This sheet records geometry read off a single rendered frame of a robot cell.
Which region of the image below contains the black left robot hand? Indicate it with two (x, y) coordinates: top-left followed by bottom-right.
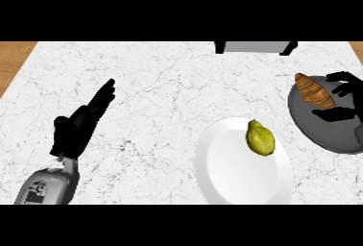
(48, 78), (118, 160)

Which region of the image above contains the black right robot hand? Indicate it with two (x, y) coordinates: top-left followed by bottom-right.
(309, 70), (363, 123)

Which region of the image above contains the dark grey pan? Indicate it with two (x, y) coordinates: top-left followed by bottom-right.
(286, 75), (363, 156)

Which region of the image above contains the brown croissant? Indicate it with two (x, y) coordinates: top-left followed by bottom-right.
(293, 72), (338, 110)

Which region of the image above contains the white plate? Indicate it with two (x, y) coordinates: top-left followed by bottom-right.
(194, 116), (295, 206)

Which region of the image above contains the yellow-green lemon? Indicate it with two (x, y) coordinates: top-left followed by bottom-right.
(243, 118), (276, 158)

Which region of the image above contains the grey appliance with black legs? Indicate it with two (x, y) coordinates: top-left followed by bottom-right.
(214, 41), (299, 57)

